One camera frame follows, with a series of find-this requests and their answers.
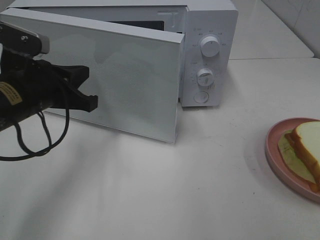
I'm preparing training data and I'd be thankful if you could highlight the round white door button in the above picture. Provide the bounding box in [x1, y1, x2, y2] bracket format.
[193, 91, 209, 104]

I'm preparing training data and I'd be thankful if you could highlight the white adjacent table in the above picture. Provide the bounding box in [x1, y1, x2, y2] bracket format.
[229, 0, 314, 60]

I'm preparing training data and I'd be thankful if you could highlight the black left camera cable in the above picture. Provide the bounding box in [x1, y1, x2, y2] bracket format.
[0, 72, 70, 162]

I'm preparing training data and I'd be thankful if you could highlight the white microwave oven body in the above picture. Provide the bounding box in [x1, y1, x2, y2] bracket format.
[0, 0, 238, 107]

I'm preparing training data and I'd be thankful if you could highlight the white bread sandwich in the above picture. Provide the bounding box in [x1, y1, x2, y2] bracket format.
[277, 121, 320, 193]

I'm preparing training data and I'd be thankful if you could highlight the pink round plate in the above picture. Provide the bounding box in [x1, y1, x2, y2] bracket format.
[264, 117, 320, 204]

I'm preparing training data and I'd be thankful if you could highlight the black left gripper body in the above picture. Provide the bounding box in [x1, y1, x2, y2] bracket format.
[0, 50, 60, 118]

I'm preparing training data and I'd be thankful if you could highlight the white microwave door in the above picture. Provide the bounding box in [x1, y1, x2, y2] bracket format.
[0, 8, 184, 143]

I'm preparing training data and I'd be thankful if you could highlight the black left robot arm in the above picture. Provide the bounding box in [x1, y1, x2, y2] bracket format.
[0, 50, 99, 130]

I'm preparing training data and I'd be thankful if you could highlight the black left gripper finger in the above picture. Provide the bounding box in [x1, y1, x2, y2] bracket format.
[50, 84, 98, 112]
[41, 60, 90, 87]

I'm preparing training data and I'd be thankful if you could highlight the white microwave knob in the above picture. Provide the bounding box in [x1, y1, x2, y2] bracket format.
[200, 35, 221, 58]
[196, 68, 214, 87]

